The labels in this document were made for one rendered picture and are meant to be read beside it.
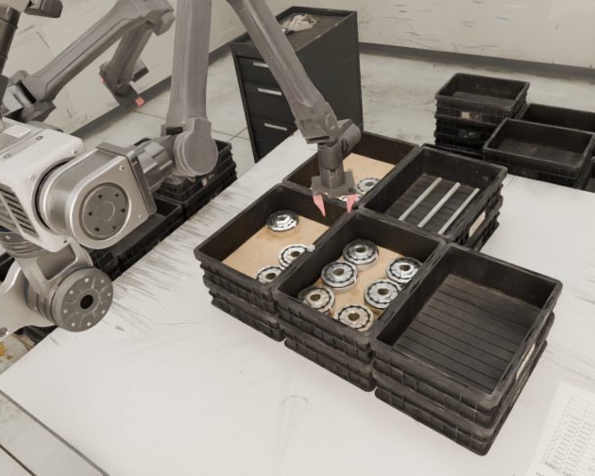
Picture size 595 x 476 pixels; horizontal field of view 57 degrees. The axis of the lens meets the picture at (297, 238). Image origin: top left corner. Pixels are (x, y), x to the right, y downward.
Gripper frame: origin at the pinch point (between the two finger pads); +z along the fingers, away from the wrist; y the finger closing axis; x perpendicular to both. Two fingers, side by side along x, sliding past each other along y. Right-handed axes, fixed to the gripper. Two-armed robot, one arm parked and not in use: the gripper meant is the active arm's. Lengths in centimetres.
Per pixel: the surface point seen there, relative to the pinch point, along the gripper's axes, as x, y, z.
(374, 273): 0.4, -8.8, 24.0
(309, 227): -25.0, 7.3, 24.3
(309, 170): -48, 4, 18
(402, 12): -343, -96, 74
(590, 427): 48, -49, 36
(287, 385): 24.3, 19.6, 36.7
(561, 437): 49, -42, 36
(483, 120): -131, -88, 59
